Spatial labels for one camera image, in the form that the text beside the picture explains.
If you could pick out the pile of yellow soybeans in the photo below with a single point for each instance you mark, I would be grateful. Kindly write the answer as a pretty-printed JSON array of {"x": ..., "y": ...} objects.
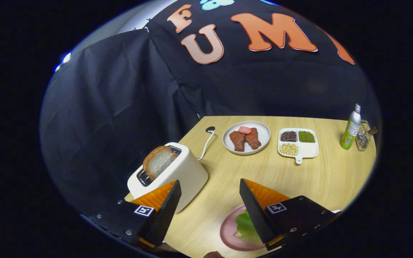
[{"x": 289, "y": 149}]

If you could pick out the pile of green beans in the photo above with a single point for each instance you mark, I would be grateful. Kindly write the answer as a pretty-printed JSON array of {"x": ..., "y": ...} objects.
[{"x": 306, "y": 136}]

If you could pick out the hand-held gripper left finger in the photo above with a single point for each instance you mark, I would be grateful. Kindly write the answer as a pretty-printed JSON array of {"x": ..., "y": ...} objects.
[{"x": 167, "y": 215}]

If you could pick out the pile of dark red beans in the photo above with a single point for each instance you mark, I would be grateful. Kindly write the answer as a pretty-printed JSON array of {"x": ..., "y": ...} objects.
[{"x": 288, "y": 136}]

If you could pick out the ceiling light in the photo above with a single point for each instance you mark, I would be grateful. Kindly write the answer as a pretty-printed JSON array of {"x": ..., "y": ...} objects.
[{"x": 66, "y": 57}]

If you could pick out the round white plate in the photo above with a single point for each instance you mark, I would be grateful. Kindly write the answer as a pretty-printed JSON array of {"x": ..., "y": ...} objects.
[{"x": 262, "y": 129}]

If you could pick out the white divided dish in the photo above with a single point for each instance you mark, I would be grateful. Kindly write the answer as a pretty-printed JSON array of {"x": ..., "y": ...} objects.
[{"x": 308, "y": 149}]

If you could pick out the white toaster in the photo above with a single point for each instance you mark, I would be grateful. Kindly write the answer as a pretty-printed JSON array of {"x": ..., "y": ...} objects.
[{"x": 188, "y": 172}]

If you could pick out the brown meat piece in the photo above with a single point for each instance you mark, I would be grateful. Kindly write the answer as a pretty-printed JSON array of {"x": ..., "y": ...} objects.
[
  {"x": 252, "y": 139},
  {"x": 237, "y": 141}
]

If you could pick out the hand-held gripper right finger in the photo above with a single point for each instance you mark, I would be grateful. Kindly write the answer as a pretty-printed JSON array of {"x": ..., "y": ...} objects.
[{"x": 256, "y": 215}]

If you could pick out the black backdrop cloth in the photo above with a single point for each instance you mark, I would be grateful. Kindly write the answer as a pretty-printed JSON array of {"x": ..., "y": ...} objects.
[{"x": 120, "y": 89}]

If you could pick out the toasted bread slice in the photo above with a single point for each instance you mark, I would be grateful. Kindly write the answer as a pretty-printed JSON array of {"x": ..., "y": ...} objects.
[{"x": 158, "y": 161}]

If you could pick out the green lettuce leaf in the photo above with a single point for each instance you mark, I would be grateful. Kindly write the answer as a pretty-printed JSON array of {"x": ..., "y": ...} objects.
[{"x": 246, "y": 225}]

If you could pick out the pink sausage slice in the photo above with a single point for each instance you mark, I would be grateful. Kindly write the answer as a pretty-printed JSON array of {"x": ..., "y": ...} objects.
[{"x": 244, "y": 130}]

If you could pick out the pink plate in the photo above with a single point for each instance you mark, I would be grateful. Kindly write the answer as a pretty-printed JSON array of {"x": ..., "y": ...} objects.
[{"x": 228, "y": 233}]

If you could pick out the green and silver bottle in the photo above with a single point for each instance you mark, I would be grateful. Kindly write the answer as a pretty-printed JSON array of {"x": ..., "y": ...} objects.
[{"x": 350, "y": 132}]

